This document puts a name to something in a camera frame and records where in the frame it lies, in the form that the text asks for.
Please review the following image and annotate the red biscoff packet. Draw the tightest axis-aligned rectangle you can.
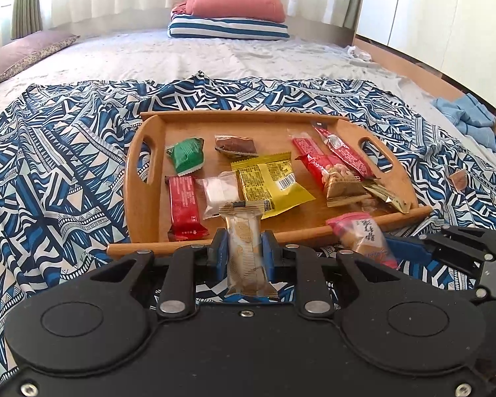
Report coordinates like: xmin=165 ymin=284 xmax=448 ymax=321
xmin=291 ymin=132 xmax=332 ymax=168

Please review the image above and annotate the long red stick packet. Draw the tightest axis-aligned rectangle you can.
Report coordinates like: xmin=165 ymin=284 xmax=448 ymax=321
xmin=312 ymin=122 xmax=375 ymax=180

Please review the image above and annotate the red nut snack bag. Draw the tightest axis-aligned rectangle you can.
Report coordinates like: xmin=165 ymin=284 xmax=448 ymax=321
xmin=296 ymin=153 xmax=371 ymax=208

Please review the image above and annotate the green snack packet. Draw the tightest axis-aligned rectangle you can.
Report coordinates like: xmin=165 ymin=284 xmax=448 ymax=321
xmin=166 ymin=137 xmax=205 ymax=176

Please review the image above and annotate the purple pillow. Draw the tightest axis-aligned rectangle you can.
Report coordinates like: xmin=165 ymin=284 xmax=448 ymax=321
xmin=0 ymin=30 xmax=78 ymax=83

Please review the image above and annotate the brown chocolate snack packet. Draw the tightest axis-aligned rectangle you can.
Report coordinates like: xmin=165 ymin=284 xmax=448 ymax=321
xmin=214 ymin=134 xmax=258 ymax=159

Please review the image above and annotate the red pillow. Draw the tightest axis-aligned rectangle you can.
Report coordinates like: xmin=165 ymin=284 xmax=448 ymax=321
xmin=172 ymin=0 xmax=287 ymax=23

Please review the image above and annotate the light blue cloth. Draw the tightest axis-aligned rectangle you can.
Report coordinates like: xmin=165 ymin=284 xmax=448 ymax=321
xmin=432 ymin=93 xmax=496 ymax=153

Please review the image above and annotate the red wafer bar packet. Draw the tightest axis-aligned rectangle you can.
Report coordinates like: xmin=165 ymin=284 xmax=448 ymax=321
xmin=165 ymin=175 xmax=209 ymax=242

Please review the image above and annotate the gold beige snack packet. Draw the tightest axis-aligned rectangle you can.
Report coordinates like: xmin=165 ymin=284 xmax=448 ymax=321
xmin=361 ymin=180 xmax=410 ymax=214

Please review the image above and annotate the brown wrapper scrap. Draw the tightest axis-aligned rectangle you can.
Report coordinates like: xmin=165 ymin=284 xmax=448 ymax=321
xmin=448 ymin=169 xmax=468 ymax=192

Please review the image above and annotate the white clear snack packet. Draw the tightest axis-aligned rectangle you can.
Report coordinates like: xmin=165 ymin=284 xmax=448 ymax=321
xmin=196 ymin=171 xmax=240 ymax=220

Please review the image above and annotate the blue striped pillow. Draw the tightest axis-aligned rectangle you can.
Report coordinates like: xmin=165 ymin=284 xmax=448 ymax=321
xmin=167 ymin=15 xmax=290 ymax=40

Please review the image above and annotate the blue patterned cloth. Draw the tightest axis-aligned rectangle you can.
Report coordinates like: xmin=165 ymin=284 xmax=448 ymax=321
xmin=0 ymin=73 xmax=496 ymax=385

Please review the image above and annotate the beige biscuit snack packet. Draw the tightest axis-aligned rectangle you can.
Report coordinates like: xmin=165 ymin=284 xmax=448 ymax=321
xmin=219 ymin=201 xmax=278 ymax=298

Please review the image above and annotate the yellow snack packet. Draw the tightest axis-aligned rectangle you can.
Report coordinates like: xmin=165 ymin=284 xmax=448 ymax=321
xmin=230 ymin=152 xmax=315 ymax=219

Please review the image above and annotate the wooden serving tray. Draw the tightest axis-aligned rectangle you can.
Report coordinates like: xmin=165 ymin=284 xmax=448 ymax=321
xmin=107 ymin=110 xmax=431 ymax=258

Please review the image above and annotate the pink snack packet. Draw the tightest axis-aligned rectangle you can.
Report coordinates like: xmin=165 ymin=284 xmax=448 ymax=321
xmin=326 ymin=211 xmax=398 ymax=269

